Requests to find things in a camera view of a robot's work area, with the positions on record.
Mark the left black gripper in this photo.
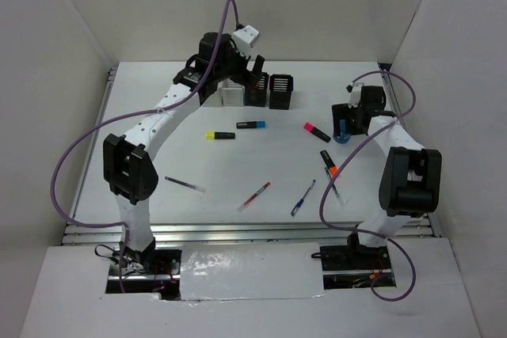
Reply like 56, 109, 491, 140
213, 36, 263, 90

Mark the blue glue bottle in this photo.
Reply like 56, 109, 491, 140
333, 131, 351, 144

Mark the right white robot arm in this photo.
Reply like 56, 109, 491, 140
332, 82, 442, 268

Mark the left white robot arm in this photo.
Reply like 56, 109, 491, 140
103, 25, 265, 274

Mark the pink highlighter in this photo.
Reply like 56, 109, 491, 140
303, 123, 331, 143

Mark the right black slotted container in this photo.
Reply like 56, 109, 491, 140
269, 74, 293, 110

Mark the black slotted container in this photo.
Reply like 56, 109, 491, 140
243, 73, 269, 108
269, 74, 293, 110

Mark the left black slotted container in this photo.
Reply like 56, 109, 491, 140
243, 73, 269, 108

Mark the orange highlighter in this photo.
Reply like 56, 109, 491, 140
319, 150, 339, 177

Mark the blue highlighter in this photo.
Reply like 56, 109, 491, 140
236, 121, 266, 130

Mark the green pen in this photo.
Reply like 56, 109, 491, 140
324, 167, 345, 207

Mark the blue pen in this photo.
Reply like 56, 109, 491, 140
290, 179, 316, 217

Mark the yellow highlighter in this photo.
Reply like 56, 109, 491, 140
205, 131, 235, 140

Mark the red pen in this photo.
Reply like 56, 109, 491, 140
237, 182, 271, 212

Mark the dark purple pen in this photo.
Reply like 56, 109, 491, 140
164, 177, 206, 193

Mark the white taped cover panel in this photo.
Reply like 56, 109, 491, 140
180, 242, 325, 301

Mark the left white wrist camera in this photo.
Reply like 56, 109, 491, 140
231, 25, 260, 57

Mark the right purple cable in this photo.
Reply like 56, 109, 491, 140
318, 70, 417, 301

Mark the aluminium frame rail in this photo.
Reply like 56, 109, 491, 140
60, 61, 444, 248

